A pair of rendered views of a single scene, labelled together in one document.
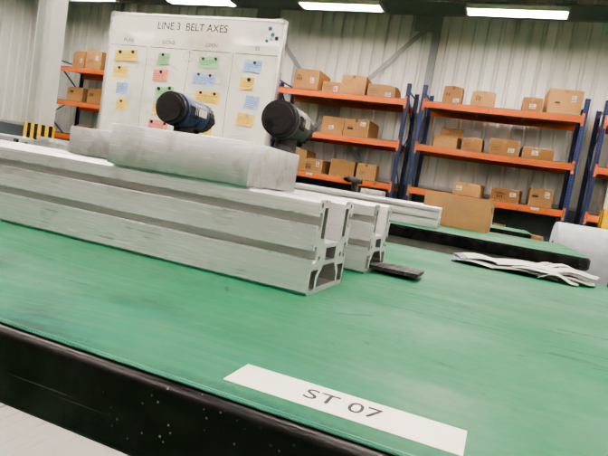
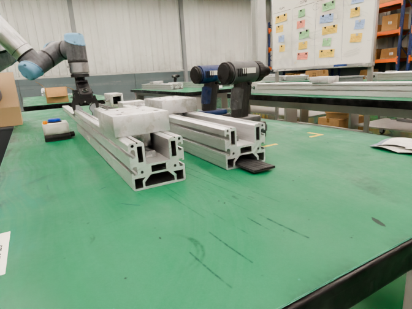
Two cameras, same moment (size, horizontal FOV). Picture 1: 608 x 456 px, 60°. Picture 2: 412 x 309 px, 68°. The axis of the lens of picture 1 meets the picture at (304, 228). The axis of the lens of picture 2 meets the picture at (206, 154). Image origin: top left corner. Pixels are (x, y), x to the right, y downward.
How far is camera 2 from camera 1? 0.47 m
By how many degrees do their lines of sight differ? 41
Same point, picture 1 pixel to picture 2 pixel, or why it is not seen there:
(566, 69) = not seen: outside the picture
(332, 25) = not seen: outside the picture
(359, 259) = (224, 161)
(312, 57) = not seen: outside the picture
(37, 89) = (255, 47)
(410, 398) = (26, 255)
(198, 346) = (13, 221)
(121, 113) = (282, 53)
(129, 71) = (284, 27)
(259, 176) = (125, 130)
